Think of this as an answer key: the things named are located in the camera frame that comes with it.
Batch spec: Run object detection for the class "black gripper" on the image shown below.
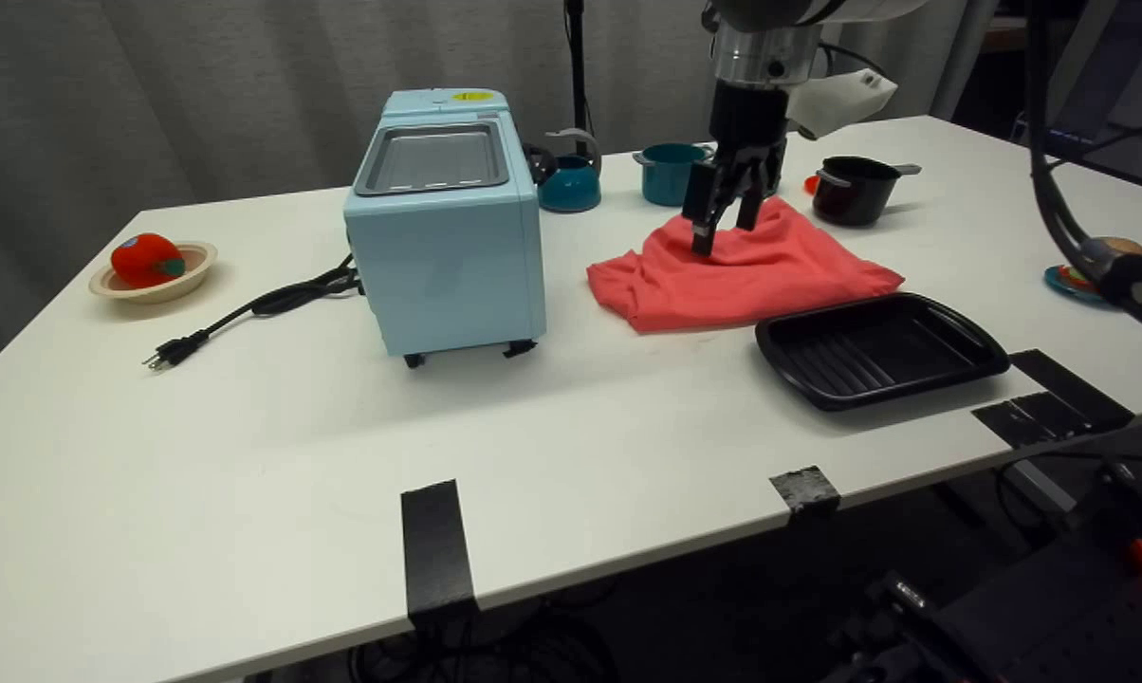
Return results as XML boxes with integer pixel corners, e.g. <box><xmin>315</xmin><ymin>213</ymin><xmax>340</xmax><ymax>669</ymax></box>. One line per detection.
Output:
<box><xmin>678</xmin><ymin>76</ymin><xmax>797</xmax><ymax>261</ymax></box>

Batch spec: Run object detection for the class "red shirt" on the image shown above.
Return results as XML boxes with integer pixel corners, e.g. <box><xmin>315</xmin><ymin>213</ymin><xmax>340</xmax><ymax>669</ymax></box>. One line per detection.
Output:
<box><xmin>584</xmin><ymin>198</ymin><xmax>905</xmax><ymax>337</ymax></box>

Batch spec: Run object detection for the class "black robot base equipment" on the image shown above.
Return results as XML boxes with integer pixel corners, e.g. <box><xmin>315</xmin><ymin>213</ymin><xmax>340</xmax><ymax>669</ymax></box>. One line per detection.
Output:
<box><xmin>826</xmin><ymin>415</ymin><xmax>1142</xmax><ymax>683</ymax></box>

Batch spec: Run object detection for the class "teal toy pot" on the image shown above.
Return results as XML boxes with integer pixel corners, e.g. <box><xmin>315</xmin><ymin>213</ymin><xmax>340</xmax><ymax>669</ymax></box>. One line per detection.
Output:
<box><xmin>630</xmin><ymin>139</ymin><xmax>721</xmax><ymax>209</ymax></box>

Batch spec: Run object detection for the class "black pot with red knob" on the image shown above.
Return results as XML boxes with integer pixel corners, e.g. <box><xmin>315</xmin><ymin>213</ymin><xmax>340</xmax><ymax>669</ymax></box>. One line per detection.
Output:
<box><xmin>800</xmin><ymin>152</ymin><xmax>927</xmax><ymax>232</ymax></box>

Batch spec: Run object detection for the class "teal toy kettle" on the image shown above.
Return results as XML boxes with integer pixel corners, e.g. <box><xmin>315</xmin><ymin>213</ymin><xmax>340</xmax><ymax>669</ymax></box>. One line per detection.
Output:
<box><xmin>525</xmin><ymin>125</ymin><xmax>608</xmax><ymax>218</ymax></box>

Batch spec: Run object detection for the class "black stand pole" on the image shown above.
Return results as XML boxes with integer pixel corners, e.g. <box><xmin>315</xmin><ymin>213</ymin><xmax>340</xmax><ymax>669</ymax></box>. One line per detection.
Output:
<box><xmin>558</xmin><ymin>0</ymin><xmax>594</xmax><ymax>133</ymax></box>

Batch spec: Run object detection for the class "black ridged grill tray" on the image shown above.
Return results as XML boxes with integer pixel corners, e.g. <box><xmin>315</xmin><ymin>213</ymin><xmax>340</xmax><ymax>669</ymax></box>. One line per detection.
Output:
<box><xmin>752</xmin><ymin>287</ymin><xmax>1018</xmax><ymax>415</ymax></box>

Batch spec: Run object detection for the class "light blue toaster oven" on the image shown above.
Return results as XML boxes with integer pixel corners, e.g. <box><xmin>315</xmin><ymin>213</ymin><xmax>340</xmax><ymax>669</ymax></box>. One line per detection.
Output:
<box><xmin>340</xmin><ymin>85</ymin><xmax>551</xmax><ymax>373</ymax></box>

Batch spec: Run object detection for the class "small black tape square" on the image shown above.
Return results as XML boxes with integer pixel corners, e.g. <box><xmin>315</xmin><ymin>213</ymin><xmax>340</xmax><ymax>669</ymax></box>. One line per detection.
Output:
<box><xmin>765</xmin><ymin>462</ymin><xmax>842</xmax><ymax>515</ymax></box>

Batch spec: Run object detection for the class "small blue plate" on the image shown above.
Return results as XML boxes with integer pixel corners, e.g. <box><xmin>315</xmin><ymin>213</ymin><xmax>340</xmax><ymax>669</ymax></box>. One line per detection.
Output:
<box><xmin>1041</xmin><ymin>261</ymin><xmax>1112</xmax><ymax>310</ymax></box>

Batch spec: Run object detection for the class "toy hamburger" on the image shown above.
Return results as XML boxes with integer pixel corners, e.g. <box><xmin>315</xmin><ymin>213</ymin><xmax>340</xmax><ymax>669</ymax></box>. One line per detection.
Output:
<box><xmin>1084</xmin><ymin>232</ymin><xmax>1142</xmax><ymax>267</ymax></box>

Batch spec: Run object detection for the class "dark background furniture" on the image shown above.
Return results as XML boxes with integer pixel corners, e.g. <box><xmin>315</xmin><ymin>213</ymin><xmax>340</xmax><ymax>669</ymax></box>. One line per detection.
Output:
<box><xmin>979</xmin><ymin>0</ymin><xmax>1142</xmax><ymax>198</ymax></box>

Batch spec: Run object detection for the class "long black tape strip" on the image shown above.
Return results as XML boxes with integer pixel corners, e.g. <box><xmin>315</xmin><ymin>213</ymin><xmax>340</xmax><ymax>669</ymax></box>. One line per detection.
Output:
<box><xmin>397</xmin><ymin>478</ymin><xmax>480</xmax><ymax>619</ymax></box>

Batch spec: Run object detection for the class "red fruit on plate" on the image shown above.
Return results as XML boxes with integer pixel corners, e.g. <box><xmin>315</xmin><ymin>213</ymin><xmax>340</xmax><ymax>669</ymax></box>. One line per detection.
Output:
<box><xmin>86</xmin><ymin>239</ymin><xmax>220</xmax><ymax>308</ymax></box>

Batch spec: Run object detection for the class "red toy tomato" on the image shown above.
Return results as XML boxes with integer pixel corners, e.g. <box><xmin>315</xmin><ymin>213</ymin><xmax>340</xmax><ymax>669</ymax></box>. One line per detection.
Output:
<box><xmin>107</xmin><ymin>232</ymin><xmax>190</xmax><ymax>291</ymax></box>

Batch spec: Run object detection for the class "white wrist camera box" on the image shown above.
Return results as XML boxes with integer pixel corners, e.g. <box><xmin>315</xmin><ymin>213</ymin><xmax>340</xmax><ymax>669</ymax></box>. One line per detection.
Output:
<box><xmin>787</xmin><ymin>66</ymin><xmax>903</xmax><ymax>146</ymax></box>

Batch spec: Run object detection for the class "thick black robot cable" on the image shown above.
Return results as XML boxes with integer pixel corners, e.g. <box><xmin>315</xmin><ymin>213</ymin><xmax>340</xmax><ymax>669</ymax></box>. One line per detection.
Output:
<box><xmin>1020</xmin><ymin>0</ymin><xmax>1142</xmax><ymax>340</ymax></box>

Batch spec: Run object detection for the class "black power cord with plug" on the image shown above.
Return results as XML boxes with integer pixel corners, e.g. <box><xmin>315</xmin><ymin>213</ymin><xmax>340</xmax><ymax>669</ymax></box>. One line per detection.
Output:
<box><xmin>140</xmin><ymin>256</ymin><xmax>364</xmax><ymax>375</ymax></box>

